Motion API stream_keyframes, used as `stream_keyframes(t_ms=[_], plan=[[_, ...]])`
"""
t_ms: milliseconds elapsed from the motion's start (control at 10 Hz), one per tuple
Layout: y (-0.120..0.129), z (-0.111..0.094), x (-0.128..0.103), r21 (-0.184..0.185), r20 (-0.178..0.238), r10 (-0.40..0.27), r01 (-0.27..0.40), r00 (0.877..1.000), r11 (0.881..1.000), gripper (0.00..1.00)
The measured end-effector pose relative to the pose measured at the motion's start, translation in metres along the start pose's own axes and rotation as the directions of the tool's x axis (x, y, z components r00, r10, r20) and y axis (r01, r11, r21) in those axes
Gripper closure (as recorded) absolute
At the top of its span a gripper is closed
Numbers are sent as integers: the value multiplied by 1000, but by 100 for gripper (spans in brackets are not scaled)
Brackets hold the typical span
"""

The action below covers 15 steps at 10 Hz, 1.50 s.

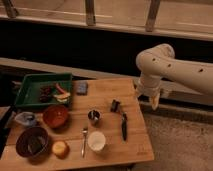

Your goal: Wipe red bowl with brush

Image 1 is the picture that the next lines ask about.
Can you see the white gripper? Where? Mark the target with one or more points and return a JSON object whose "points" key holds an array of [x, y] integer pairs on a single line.
{"points": [[149, 86]]}

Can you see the red bowl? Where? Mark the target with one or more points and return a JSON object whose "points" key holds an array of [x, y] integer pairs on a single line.
{"points": [[55, 116]]}

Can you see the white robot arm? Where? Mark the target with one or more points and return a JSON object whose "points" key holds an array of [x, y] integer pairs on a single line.
{"points": [[159, 62]]}

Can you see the dark purple bowl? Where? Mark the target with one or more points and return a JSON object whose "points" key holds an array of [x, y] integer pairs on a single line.
{"points": [[32, 142]]}

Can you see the small black box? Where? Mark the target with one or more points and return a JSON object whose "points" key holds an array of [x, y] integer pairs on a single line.
{"points": [[115, 106]]}

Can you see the small metal cup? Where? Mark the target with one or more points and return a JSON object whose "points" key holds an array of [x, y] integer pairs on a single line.
{"points": [[94, 117]]}

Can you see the white cup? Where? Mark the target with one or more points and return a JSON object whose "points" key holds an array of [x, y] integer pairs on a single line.
{"points": [[96, 141]]}

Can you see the blue sponge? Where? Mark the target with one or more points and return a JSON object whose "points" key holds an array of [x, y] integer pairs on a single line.
{"points": [[82, 88]]}

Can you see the metal spoon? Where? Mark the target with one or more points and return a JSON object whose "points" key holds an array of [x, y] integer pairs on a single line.
{"points": [[84, 134]]}

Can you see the red yellow toy food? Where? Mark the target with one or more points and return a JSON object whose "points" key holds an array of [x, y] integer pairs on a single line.
{"points": [[62, 95]]}

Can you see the dark toy grapes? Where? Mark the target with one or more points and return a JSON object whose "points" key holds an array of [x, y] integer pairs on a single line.
{"points": [[45, 94]]}

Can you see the green plastic tray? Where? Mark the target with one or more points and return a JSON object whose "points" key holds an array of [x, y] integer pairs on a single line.
{"points": [[38, 90]]}

